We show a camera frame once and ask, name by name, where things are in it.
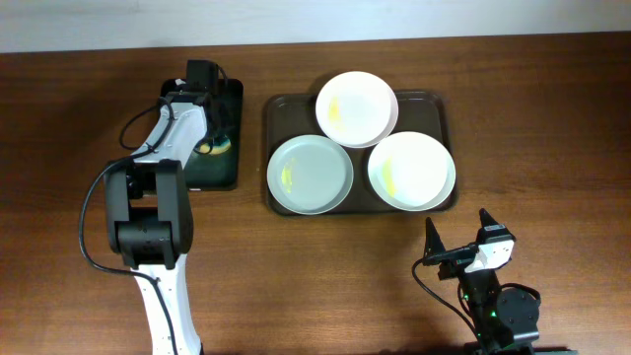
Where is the green and yellow sponge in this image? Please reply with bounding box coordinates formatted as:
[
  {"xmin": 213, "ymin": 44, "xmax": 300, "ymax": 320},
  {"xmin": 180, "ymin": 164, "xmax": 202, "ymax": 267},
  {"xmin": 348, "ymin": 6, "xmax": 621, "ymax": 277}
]
[{"xmin": 194, "ymin": 137, "xmax": 232, "ymax": 156}]

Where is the light grey plate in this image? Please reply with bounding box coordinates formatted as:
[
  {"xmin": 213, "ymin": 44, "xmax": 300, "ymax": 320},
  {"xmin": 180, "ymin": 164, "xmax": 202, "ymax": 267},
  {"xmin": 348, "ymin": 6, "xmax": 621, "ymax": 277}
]
[{"xmin": 266, "ymin": 135, "xmax": 354, "ymax": 215}]

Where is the pale pink plate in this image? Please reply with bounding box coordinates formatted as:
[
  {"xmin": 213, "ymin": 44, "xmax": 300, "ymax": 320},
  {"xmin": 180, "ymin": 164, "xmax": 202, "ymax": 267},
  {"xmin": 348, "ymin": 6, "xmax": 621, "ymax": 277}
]
[{"xmin": 315, "ymin": 71, "xmax": 399, "ymax": 149}]

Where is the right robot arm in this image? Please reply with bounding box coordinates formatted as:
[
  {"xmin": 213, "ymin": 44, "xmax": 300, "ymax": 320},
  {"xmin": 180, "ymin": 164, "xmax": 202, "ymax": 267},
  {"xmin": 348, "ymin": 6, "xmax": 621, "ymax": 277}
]
[{"xmin": 419, "ymin": 209, "xmax": 541, "ymax": 354}]

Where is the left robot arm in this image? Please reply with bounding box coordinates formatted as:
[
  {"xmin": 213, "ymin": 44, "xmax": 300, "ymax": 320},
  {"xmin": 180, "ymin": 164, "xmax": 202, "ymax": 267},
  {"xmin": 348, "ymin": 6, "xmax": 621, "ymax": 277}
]
[{"xmin": 102, "ymin": 78, "xmax": 243, "ymax": 354}]

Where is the black rectangular sponge tray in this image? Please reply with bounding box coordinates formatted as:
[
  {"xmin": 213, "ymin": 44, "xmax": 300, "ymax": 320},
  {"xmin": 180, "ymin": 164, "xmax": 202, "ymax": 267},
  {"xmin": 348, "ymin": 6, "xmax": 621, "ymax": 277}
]
[{"xmin": 148, "ymin": 79, "xmax": 244, "ymax": 190}]

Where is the dark brown serving tray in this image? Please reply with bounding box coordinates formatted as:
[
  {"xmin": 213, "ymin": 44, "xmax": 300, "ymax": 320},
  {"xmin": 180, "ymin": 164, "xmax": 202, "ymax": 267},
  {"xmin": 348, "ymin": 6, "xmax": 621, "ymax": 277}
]
[{"xmin": 265, "ymin": 90, "xmax": 452, "ymax": 215}]

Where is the cream white plate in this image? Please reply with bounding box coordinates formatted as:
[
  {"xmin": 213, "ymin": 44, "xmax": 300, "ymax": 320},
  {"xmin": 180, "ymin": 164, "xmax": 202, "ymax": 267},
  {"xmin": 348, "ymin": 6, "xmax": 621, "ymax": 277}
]
[{"xmin": 367, "ymin": 131, "xmax": 456, "ymax": 212}]

